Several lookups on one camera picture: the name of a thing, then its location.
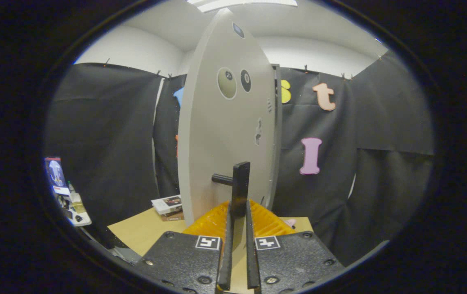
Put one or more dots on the white cover book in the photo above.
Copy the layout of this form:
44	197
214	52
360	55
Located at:
166	204

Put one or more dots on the computer monitor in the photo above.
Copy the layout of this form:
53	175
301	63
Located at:
56	173

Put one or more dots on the long ceiling light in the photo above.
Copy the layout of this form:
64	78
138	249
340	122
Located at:
241	4

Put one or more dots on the black backdrop cloth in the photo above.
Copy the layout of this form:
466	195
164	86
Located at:
102	134

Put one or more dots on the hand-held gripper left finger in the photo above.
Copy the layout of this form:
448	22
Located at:
226	261

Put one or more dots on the grey shoe cabinet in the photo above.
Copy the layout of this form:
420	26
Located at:
278	122

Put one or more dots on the white shoe cabinet door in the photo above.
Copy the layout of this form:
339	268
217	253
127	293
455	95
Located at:
217	143

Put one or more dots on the pink plush toy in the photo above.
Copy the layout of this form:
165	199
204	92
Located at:
289	223

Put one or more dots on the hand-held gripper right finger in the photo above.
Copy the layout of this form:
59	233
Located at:
251	261

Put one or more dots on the brown book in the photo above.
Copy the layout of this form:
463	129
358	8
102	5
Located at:
174	217

